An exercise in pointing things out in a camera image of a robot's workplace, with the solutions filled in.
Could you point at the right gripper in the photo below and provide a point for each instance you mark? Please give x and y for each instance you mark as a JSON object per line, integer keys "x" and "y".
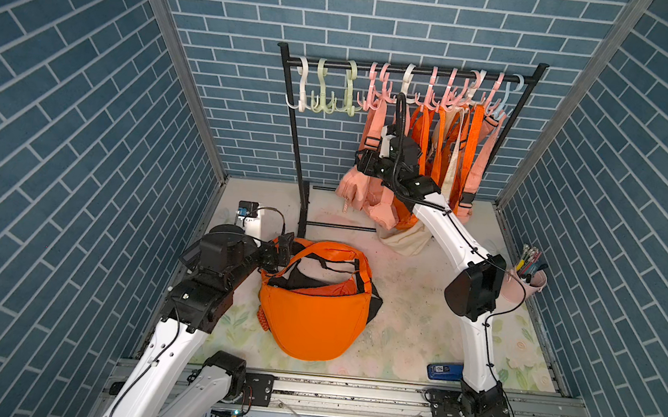
{"x": 371, "y": 162}

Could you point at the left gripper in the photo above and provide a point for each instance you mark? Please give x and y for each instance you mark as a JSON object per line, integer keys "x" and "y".
{"x": 270, "y": 260}

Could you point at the pink sling bag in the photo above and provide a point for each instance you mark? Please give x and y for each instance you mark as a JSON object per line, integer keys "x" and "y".
{"x": 384, "y": 213}
{"x": 359, "y": 191}

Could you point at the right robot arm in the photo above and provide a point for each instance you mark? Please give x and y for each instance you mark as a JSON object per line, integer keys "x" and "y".
{"x": 479, "y": 275}

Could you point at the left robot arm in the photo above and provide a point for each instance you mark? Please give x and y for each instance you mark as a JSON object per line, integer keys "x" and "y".
{"x": 218, "y": 263}

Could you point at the green plastic hook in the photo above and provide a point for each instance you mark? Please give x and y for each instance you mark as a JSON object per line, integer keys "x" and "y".
{"x": 348, "y": 106}
{"x": 321, "y": 102}

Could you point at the beige sling bag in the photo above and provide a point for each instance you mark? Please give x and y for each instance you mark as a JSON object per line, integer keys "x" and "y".
{"x": 413, "y": 234}

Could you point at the white plastic hook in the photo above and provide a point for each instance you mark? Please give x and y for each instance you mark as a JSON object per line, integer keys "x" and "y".
{"x": 303, "y": 71}

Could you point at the black calculator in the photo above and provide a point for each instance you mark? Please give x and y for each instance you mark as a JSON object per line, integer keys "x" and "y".
{"x": 190, "y": 256}

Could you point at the black clothes rack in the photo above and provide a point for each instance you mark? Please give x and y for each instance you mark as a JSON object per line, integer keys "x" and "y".
{"x": 288, "y": 62}

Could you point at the pink pen cup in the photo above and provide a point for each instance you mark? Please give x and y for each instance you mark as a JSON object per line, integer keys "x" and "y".
{"x": 525, "y": 277}

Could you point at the blue black stapler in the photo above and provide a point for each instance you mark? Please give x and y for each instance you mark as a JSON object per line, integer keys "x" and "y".
{"x": 451, "y": 372}

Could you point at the black remote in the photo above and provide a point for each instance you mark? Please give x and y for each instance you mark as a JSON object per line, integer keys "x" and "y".
{"x": 115, "y": 388}

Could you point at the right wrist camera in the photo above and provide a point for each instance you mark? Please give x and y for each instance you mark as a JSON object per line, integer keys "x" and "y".
{"x": 388, "y": 135}

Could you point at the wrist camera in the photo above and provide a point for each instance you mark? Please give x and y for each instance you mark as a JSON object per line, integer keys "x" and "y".
{"x": 388, "y": 135}
{"x": 248, "y": 217}

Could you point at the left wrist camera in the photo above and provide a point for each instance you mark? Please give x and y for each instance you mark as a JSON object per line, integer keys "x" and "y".
{"x": 248, "y": 217}

